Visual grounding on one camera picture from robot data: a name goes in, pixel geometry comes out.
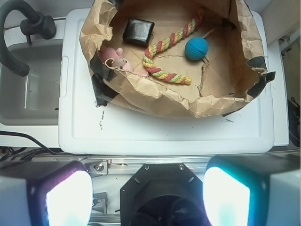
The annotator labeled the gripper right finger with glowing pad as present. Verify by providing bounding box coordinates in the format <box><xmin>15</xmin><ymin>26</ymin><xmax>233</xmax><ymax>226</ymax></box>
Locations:
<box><xmin>203</xmin><ymin>155</ymin><xmax>301</xmax><ymax>226</ymax></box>

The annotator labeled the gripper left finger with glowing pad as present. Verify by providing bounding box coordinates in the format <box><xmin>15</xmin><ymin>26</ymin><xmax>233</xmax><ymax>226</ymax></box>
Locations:
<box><xmin>0</xmin><ymin>161</ymin><xmax>93</xmax><ymax>226</ymax></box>

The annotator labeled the black box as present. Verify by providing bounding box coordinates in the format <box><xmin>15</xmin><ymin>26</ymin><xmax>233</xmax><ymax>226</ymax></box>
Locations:
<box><xmin>122</xmin><ymin>18</ymin><xmax>155</xmax><ymax>47</ymax></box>

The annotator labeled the white plastic bin lid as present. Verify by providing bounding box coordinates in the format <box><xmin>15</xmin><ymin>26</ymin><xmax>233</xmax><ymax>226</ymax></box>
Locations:
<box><xmin>58</xmin><ymin>8</ymin><xmax>274</xmax><ymax>156</ymax></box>

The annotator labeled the white sink basin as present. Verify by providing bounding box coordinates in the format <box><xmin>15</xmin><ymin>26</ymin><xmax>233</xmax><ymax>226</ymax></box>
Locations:
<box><xmin>0</xmin><ymin>39</ymin><xmax>63</xmax><ymax>126</ymax></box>

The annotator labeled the crumpled brown paper bag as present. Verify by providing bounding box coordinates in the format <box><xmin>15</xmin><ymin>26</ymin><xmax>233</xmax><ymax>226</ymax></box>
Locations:
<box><xmin>79</xmin><ymin>0</ymin><xmax>275</xmax><ymax>119</ymax></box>

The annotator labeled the pink plush toy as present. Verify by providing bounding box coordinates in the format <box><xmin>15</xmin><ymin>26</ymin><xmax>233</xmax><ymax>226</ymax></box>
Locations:
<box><xmin>98</xmin><ymin>45</ymin><xmax>148</xmax><ymax>77</ymax></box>

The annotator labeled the dark grey faucet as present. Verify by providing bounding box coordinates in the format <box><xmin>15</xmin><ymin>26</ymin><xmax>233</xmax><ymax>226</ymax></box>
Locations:
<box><xmin>0</xmin><ymin>0</ymin><xmax>56</xmax><ymax>77</ymax></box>

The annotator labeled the black cables left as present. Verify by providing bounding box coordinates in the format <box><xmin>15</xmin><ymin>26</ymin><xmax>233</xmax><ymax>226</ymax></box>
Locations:
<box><xmin>0</xmin><ymin>130</ymin><xmax>78</xmax><ymax>163</ymax></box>

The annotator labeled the aluminium extrusion rail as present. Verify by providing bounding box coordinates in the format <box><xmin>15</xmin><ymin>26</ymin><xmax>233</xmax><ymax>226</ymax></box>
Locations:
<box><xmin>81</xmin><ymin>156</ymin><xmax>211</xmax><ymax>177</ymax></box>

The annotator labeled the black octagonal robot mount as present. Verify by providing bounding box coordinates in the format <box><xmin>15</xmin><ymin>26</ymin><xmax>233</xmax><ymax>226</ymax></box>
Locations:
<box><xmin>120</xmin><ymin>163</ymin><xmax>210</xmax><ymax>226</ymax></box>

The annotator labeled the blue ball with string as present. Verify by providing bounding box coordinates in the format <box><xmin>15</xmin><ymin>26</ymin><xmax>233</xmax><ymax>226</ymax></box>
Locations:
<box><xmin>184</xmin><ymin>29</ymin><xmax>215</xmax><ymax>61</ymax></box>

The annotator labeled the multicolour braided rope toy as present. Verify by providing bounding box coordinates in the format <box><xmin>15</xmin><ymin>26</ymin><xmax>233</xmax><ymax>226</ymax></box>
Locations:
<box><xmin>143</xmin><ymin>8</ymin><xmax>206</xmax><ymax>86</ymax></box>

